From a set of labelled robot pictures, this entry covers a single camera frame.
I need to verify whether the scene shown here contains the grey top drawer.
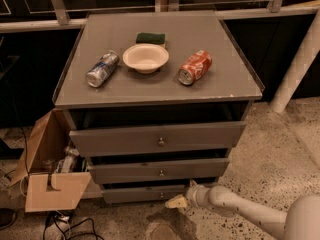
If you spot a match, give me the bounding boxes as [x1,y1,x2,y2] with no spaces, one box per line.
[70,121,246,157]

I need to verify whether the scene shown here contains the metal railing frame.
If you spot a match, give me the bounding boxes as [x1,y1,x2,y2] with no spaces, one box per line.
[0,0,319,33]

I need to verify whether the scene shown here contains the green sponge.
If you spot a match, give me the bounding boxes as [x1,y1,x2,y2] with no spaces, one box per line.
[136,32,166,47]

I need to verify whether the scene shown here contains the black floor cables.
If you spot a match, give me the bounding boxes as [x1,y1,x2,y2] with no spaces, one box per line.
[42,211,106,240]

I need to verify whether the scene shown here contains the silver blue soda can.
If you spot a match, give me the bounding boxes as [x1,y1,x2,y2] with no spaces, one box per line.
[86,50,120,88]

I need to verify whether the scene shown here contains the white diagonal pole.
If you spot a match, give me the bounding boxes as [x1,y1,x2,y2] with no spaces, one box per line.
[270,10,320,113]

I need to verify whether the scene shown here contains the grey drawer cabinet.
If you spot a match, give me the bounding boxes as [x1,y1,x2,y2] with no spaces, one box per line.
[54,11,263,193]

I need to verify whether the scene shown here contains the red soda can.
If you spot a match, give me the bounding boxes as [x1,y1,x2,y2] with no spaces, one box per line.
[178,50,212,86]

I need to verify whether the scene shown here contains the grey middle drawer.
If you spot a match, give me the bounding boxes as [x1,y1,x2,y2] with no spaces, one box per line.
[89,158,229,184]

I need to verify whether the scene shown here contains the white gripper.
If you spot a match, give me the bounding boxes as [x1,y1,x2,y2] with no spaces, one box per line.
[165,179,211,209]

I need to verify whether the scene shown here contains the open cardboard box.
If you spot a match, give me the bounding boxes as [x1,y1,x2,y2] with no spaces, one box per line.
[10,109,91,212]

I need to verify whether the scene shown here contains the grey drawer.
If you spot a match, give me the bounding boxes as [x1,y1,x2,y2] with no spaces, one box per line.
[89,158,229,184]
[102,181,190,204]
[70,121,246,157]

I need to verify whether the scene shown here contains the grey bottom drawer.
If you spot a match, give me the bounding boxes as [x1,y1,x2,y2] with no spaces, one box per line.
[102,181,190,204]

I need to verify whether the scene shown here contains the plastic bottles in box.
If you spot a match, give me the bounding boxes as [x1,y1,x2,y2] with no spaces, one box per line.
[42,146,80,173]

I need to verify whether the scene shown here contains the white paper bowl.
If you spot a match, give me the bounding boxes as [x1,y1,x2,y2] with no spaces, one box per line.
[122,43,169,74]

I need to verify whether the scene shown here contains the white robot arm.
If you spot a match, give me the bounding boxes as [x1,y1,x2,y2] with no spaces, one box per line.
[165,180,320,240]

